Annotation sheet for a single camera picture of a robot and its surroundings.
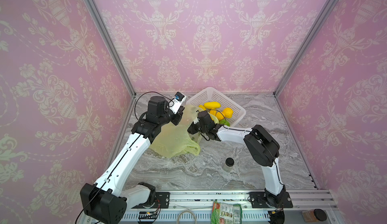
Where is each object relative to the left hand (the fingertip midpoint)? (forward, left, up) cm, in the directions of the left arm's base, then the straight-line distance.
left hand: (182, 107), depth 74 cm
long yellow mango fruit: (+24, -18, -25) cm, 39 cm away
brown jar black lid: (-41, -57, -20) cm, 73 cm away
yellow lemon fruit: (+16, -28, -24) cm, 40 cm away
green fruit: (+8, -24, -23) cm, 34 cm away
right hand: (+4, -1, -21) cm, 22 cm away
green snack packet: (-40, -21, -28) cm, 53 cm away
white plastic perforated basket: (+32, -18, -23) cm, 44 cm away
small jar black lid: (-21, -23, -22) cm, 38 cm away
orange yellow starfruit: (+17, -18, -24) cm, 34 cm away
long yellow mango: (+21, -11, -25) cm, 34 cm away
